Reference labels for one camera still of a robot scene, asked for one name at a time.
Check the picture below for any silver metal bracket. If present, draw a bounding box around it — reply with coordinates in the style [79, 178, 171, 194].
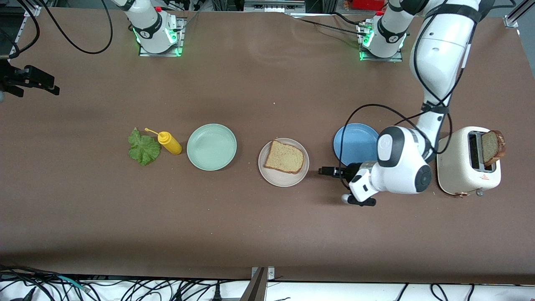
[251, 266, 275, 281]

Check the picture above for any aluminium frame profile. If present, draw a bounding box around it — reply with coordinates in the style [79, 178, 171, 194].
[504, 0, 535, 29]

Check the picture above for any blue plate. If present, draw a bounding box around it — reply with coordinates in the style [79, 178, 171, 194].
[333, 123, 381, 167]

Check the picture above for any teal cable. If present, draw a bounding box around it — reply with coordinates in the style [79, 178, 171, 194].
[56, 275, 92, 292]

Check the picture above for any white two-slot toaster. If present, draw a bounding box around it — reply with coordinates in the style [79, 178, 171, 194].
[436, 126, 502, 197]

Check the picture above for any mint green plate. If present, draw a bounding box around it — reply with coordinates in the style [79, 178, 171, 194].
[186, 123, 237, 171]

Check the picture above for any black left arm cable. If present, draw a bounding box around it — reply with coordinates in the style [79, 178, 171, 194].
[339, 0, 519, 189]

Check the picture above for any yellow squeeze sauce bottle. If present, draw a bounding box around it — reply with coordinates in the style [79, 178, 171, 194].
[145, 128, 183, 156]

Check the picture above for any dark metal bar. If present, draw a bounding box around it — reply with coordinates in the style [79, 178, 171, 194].
[239, 268, 268, 301]

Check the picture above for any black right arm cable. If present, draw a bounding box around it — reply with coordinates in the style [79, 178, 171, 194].
[40, 0, 113, 54]

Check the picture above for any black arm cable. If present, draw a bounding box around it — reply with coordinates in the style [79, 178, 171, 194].
[40, 0, 113, 54]
[339, 0, 519, 189]

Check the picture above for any grey metal device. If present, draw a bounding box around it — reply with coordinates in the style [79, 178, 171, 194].
[245, 0, 306, 13]

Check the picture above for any brown toasted bread slice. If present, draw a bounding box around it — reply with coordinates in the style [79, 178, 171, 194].
[264, 140, 305, 174]
[481, 130, 507, 165]

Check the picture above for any red box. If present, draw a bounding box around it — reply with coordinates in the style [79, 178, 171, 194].
[345, 0, 387, 11]

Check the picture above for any beige plate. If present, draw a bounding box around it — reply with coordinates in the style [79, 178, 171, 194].
[258, 138, 310, 187]

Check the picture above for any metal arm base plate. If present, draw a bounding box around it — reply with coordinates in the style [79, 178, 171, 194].
[357, 23, 404, 62]
[138, 17, 185, 57]

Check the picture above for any green lettuce leaf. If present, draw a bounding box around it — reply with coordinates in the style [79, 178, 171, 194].
[128, 128, 161, 166]

